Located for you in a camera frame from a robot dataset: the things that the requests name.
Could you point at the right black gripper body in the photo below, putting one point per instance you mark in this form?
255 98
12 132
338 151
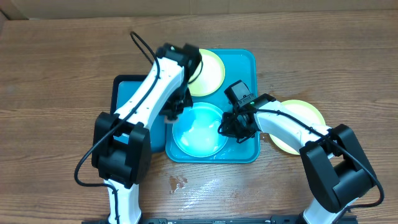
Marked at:
230 127

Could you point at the small black-rimmed blue tray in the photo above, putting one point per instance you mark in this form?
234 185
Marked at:
124 86

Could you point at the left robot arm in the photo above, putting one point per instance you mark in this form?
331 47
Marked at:
122 147

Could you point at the yellow plate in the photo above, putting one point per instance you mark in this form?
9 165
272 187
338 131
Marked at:
208 76
303 109

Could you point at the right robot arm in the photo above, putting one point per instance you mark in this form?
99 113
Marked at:
336 167

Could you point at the dark green scrub sponge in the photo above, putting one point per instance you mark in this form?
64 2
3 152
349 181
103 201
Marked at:
170 119

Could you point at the light blue plate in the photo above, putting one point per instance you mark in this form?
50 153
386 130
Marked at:
196 131

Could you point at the yellow plate at tray top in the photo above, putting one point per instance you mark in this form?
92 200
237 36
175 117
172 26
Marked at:
208 76

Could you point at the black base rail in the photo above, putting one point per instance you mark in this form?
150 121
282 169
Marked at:
275 219

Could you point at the large teal serving tray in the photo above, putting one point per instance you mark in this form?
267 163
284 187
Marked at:
239 64

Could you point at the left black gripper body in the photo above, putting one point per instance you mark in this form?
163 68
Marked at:
182 99

